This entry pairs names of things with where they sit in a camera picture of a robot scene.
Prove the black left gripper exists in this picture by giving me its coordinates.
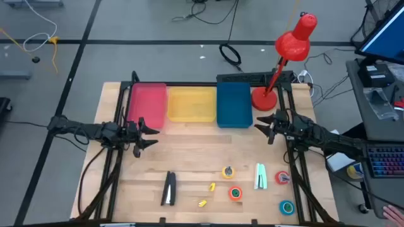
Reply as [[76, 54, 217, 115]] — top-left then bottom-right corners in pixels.
[[125, 117, 160, 158]]

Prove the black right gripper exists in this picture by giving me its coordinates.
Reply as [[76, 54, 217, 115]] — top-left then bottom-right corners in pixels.
[[254, 109, 297, 146]]

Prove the mint green stapler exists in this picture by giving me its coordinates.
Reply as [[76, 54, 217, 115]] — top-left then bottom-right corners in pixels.
[[254, 163, 268, 190]]

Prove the red tape roll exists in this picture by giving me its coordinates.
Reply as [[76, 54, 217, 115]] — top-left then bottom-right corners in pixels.
[[275, 170, 291, 185]]

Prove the black stapler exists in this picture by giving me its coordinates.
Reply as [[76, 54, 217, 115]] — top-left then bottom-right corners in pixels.
[[160, 171, 177, 207]]

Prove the orange tape roll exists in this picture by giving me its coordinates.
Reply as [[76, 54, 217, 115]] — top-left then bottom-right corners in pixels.
[[228, 185, 243, 202]]

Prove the blue tape roll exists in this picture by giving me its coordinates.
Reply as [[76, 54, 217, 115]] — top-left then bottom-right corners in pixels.
[[279, 200, 295, 216]]

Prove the yellow tape roll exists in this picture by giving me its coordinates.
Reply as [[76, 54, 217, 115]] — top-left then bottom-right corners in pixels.
[[221, 165, 235, 180]]

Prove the red desk lamp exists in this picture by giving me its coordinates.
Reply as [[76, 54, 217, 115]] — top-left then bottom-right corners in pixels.
[[251, 11, 318, 112]]

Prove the pink plastic bin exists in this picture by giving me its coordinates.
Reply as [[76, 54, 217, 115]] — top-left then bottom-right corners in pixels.
[[127, 83, 167, 130]]

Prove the blue plastic bin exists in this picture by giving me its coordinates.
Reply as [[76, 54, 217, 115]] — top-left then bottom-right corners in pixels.
[[216, 82, 254, 129]]

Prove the black power strip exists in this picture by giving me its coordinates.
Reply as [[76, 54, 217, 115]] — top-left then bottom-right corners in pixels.
[[216, 71, 294, 86]]

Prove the yellow plastic bin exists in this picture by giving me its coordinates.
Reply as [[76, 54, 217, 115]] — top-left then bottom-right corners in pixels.
[[167, 86, 217, 123]]

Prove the white box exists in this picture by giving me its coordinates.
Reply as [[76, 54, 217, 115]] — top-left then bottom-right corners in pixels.
[[326, 129, 358, 173]]

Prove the yellow roll with blue print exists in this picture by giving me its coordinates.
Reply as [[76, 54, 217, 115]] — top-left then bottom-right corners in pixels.
[[346, 162, 364, 180]]

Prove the grey side desk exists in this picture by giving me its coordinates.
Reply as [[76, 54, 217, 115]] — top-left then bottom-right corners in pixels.
[[346, 58, 404, 220]]

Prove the clear plastic bag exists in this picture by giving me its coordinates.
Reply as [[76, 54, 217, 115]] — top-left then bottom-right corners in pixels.
[[362, 87, 399, 122]]

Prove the black mini computer box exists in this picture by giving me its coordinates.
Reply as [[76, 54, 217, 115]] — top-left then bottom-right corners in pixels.
[[357, 62, 395, 88]]

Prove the backlit keyboard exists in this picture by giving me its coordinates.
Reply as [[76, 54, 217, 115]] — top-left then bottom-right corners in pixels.
[[365, 145, 404, 179]]

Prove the computer monitor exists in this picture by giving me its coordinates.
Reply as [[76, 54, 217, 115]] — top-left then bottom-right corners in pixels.
[[355, 0, 404, 66]]

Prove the black floor fan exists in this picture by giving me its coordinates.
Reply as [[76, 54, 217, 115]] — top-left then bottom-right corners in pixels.
[[350, 0, 401, 48]]

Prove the person's hand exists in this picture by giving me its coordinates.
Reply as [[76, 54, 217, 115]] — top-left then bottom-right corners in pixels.
[[383, 204, 404, 227]]

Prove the coiled black cable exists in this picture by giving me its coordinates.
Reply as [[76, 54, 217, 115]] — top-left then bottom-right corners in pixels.
[[219, 43, 243, 72]]

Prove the black floor cable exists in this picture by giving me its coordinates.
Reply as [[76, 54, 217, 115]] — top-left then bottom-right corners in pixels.
[[171, 0, 241, 44]]

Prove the yellow cord with plug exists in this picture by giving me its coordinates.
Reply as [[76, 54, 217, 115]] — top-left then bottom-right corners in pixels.
[[48, 36, 60, 74]]

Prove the thin yellow cable black end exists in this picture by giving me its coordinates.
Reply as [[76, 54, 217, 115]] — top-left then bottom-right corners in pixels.
[[0, 27, 41, 64]]

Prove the white floor cable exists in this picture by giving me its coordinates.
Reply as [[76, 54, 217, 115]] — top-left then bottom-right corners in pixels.
[[22, 0, 58, 53]]

